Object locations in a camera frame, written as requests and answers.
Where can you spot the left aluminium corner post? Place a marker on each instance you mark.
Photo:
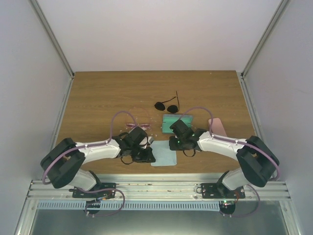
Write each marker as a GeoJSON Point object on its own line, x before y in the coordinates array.
{"type": "Point", "coordinates": [45, 24]}

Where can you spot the pink clear glasses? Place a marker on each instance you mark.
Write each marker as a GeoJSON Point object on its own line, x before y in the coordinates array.
{"type": "Point", "coordinates": [142, 117]}

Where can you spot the aluminium corner post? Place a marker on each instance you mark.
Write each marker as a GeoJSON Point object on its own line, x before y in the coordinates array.
{"type": "Point", "coordinates": [266, 34]}
{"type": "Point", "coordinates": [45, 24]}

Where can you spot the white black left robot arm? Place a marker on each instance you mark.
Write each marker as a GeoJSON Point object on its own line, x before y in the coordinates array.
{"type": "Point", "coordinates": [62, 165]}

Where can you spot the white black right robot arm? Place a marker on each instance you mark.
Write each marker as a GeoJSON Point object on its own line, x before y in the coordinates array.
{"type": "Point", "coordinates": [258, 164]}

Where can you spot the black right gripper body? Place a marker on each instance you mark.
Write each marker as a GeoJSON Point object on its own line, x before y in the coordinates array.
{"type": "Point", "coordinates": [178, 146]}

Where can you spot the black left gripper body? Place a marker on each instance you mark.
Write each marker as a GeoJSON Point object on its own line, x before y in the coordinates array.
{"type": "Point", "coordinates": [138, 155]}

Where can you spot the aluminium table edge rail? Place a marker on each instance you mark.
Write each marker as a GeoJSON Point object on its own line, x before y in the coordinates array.
{"type": "Point", "coordinates": [161, 187]}

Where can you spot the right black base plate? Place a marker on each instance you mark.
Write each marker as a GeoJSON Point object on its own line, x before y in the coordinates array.
{"type": "Point", "coordinates": [215, 191]}

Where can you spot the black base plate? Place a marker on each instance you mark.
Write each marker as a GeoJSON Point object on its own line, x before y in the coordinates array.
{"type": "Point", "coordinates": [100, 190]}
{"type": "Point", "coordinates": [215, 191]}

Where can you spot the grey slotted cable duct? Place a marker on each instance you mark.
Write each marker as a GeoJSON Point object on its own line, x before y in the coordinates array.
{"type": "Point", "coordinates": [130, 205]}

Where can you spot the right aluminium corner post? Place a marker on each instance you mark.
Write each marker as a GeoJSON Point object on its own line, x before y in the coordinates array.
{"type": "Point", "coordinates": [266, 34]}

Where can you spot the light blue cleaning cloth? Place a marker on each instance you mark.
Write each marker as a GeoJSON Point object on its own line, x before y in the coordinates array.
{"type": "Point", "coordinates": [163, 155]}

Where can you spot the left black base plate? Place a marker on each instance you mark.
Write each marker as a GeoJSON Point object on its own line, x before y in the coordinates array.
{"type": "Point", "coordinates": [100, 190]}

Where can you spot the pink glasses case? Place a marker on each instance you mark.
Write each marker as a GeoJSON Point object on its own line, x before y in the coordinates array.
{"type": "Point", "coordinates": [217, 127]}

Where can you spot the black sunglasses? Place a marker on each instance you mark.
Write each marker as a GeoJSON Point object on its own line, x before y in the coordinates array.
{"type": "Point", "coordinates": [171, 106]}

